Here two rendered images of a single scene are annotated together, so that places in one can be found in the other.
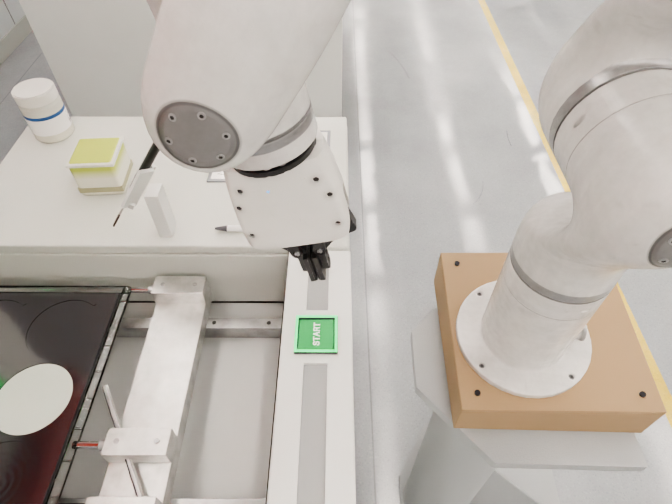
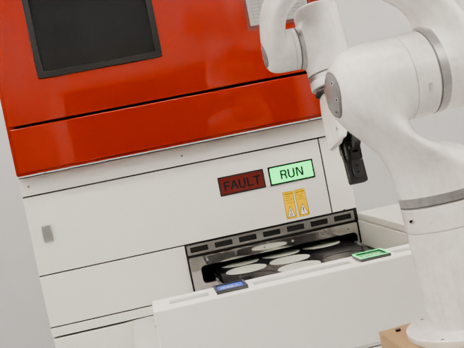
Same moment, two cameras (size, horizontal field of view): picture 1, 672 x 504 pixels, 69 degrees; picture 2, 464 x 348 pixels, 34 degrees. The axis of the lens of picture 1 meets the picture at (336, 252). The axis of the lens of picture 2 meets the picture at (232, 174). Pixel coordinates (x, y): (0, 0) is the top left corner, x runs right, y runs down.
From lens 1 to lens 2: 1.32 m
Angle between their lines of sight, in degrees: 83
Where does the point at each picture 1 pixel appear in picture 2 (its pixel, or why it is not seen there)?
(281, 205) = (326, 117)
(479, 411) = (383, 337)
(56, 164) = not seen: hidden behind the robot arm
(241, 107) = (263, 42)
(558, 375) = (438, 335)
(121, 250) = (393, 226)
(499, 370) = (422, 323)
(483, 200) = not seen: outside the picture
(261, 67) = (262, 28)
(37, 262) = (375, 231)
